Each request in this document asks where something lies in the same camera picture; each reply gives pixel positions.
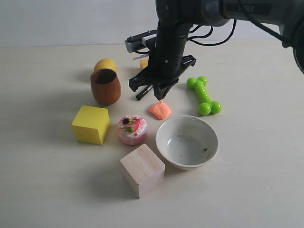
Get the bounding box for black white marker pen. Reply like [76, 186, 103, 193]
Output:
[136, 85, 153, 101]

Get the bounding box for yellow lemon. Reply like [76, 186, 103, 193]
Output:
[94, 58, 117, 72]

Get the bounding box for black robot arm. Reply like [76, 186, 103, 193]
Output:
[125, 0, 304, 100]

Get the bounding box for orange soft clay lump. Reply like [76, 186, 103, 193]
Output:
[149, 101, 171, 120]

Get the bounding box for light wooden cube block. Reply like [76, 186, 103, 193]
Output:
[120, 144, 165, 199]

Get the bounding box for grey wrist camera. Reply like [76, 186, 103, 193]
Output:
[124, 30, 157, 53]

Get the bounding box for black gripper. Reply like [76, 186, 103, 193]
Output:
[129, 22, 191, 100]

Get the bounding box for black cable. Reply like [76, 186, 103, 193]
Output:
[187, 19, 238, 46]

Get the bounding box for pink toy cake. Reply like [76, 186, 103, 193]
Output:
[117, 115, 147, 145]

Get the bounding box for yellow cheese wedge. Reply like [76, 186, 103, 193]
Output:
[140, 59, 149, 70]

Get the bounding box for green bone dog toy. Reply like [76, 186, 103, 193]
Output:
[186, 76, 222, 116]

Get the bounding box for white ceramic bowl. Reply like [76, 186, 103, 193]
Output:
[155, 115, 219, 170]

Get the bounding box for yellow cube block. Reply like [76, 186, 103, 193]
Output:
[72, 105, 111, 145]

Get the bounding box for brown wooden cup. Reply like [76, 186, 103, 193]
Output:
[90, 68, 121, 106]

